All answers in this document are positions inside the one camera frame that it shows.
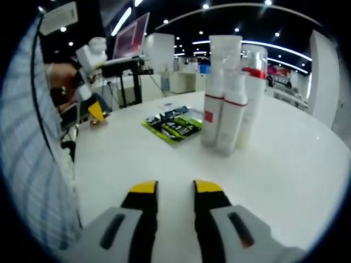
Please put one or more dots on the red banded white skincare bottle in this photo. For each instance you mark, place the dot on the red banded white skincare bottle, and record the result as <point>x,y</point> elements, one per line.
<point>255,104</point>

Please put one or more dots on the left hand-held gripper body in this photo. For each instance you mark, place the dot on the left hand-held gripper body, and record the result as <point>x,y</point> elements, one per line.
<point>93,54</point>

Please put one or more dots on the striped pale shirt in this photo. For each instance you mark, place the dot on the striped pale shirt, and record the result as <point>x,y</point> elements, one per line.
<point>24,153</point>

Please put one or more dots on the person's left hand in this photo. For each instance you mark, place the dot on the person's left hand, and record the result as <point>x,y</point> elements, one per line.
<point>64,75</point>

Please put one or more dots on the white office counters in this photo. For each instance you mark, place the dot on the white office counters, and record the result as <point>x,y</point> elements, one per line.
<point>186,82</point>

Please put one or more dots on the dark blue skincare sachet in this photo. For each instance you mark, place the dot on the dark blue skincare sachet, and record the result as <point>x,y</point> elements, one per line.
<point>164,116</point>

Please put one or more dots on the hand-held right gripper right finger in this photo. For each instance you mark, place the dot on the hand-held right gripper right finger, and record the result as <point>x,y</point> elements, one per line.
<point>220,222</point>

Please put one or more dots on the round ceiling spotlights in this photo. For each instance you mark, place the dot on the round ceiling spotlights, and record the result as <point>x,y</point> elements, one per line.
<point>205,6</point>

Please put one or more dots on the monitor with red screen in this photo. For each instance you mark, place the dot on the monitor with red screen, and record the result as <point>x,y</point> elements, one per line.
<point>131,37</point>

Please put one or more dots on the green black skincare sachet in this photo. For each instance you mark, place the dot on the green black skincare sachet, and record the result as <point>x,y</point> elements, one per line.
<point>181,131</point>

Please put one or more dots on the white office chair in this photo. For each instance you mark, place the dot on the white office chair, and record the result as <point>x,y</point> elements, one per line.
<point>68,116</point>

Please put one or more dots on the clear plastic bag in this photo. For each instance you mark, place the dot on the clear plastic bag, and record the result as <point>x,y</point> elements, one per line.
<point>166,105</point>

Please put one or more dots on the ceiling light strips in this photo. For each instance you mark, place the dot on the ceiling light strips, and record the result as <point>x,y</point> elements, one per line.
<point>274,46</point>

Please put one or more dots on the blue box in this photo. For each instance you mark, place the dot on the blue box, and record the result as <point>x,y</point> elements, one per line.
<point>205,69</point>

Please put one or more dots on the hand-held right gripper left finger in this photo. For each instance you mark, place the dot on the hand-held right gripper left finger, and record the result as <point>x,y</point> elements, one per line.
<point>134,219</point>

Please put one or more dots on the ceiling air conditioner panel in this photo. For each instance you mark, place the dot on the ceiling air conditioner panel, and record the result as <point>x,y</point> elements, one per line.
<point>59,17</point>

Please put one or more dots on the tall clear capped skincare bottle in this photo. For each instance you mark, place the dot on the tall clear capped skincare bottle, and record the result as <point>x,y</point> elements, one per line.
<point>225,54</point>

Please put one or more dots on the red wall screen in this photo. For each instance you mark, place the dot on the red wall screen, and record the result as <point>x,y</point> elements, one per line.
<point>279,71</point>

